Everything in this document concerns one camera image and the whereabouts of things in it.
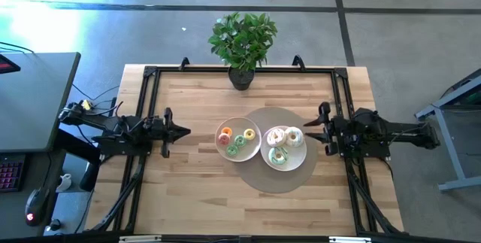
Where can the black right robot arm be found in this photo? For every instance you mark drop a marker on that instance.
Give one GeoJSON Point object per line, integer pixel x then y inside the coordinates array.
{"type": "Point", "coordinates": [394, 132]}

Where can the grey metal desk frame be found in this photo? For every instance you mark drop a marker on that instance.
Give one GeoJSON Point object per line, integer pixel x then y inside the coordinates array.
{"type": "Point", "coordinates": [449, 145]}

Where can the small white object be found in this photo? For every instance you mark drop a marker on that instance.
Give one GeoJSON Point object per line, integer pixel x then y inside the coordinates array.
{"type": "Point", "coordinates": [64, 183]}

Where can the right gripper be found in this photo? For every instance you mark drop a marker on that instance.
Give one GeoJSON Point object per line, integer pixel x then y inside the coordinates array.
{"type": "Point", "coordinates": [332, 134]}

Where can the small yellow donut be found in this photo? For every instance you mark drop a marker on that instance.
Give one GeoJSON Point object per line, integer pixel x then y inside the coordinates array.
{"type": "Point", "coordinates": [246, 134]}

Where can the green plant in black pot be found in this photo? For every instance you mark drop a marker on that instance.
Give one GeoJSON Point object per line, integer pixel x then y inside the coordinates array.
{"type": "Point", "coordinates": [242, 43]}

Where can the small green donut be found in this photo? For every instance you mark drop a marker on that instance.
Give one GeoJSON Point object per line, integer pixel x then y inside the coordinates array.
{"type": "Point", "coordinates": [237, 140]}
{"type": "Point", "coordinates": [228, 150]}

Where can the black table frame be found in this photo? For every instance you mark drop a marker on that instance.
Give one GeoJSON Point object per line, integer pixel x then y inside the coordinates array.
{"type": "Point", "coordinates": [188, 69]}

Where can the small orange donut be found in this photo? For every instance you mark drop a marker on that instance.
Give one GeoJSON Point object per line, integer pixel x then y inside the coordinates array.
{"type": "Point", "coordinates": [223, 131]}

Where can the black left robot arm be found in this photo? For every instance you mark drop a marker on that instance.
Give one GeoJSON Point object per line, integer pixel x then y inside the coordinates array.
{"type": "Point", "coordinates": [112, 126]}

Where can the beige plate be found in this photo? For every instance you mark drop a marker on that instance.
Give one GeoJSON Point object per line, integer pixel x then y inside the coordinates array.
{"type": "Point", "coordinates": [250, 152]}

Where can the large pale pink donut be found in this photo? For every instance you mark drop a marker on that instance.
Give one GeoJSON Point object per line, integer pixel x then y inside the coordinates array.
{"type": "Point", "coordinates": [270, 137]}

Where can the white plate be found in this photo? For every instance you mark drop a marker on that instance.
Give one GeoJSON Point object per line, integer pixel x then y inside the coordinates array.
{"type": "Point", "coordinates": [298, 156]}

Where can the round grey mat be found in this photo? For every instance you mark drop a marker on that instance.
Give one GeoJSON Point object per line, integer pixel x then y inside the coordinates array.
{"type": "Point", "coordinates": [270, 183]}

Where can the large green donut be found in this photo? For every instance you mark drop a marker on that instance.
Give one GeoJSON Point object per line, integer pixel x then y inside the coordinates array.
{"type": "Point", "coordinates": [272, 156]}

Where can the black device red light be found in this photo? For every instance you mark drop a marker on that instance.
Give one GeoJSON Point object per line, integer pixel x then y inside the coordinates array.
{"type": "Point", "coordinates": [7, 64]}

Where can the dark grey desk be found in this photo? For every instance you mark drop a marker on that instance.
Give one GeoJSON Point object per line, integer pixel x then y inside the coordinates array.
{"type": "Point", "coordinates": [34, 100]}

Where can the small pink donut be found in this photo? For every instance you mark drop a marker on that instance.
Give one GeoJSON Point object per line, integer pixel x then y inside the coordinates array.
{"type": "Point", "coordinates": [221, 139]}

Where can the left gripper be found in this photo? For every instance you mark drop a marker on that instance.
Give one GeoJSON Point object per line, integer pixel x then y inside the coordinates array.
{"type": "Point", "coordinates": [163, 132]}

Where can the black keyboard pink backlight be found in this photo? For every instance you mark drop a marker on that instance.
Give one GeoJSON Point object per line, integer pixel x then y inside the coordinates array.
{"type": "Point", "coordinates": [11, 173]}

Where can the black computer mouse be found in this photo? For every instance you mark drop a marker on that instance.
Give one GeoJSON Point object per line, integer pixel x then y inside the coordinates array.
{"type": "Point", "coordinates": [37, 207]}

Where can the large white sprinkled donut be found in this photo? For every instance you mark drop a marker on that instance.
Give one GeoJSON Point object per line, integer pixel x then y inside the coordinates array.
{"type": "Point", "coordinates": [288, 137]}

